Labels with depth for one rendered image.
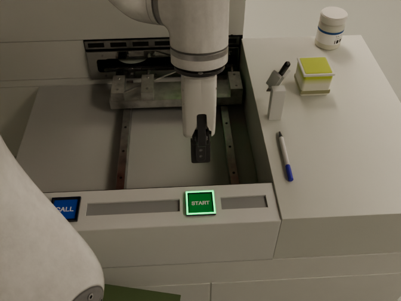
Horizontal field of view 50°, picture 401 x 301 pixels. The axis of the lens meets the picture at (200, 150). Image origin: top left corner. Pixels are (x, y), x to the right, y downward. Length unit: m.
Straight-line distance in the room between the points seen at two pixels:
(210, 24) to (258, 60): 0.62
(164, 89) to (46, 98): 0.36
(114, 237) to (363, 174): 0.51
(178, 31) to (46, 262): 0.34
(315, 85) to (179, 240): 0.50
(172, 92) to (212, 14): 0.65
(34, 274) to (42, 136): 0.84
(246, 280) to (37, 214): 0.67
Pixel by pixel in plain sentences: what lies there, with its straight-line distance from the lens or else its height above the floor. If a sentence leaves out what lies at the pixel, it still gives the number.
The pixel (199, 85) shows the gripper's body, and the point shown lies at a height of 1.26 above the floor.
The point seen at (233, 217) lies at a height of 0.96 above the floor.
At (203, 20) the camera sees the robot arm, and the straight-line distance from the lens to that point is 0.59.
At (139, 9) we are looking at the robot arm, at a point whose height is 1.35.
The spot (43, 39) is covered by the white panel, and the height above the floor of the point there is 0.98.
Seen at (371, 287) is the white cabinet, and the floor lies 0.67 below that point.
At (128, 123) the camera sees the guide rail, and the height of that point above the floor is 0.85.
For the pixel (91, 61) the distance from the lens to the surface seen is 1.32.
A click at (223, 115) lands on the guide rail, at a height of 0.85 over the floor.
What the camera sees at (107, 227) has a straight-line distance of 0.83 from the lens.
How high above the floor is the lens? 1.64
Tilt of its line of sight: 46 degrees down
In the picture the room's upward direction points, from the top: straight up
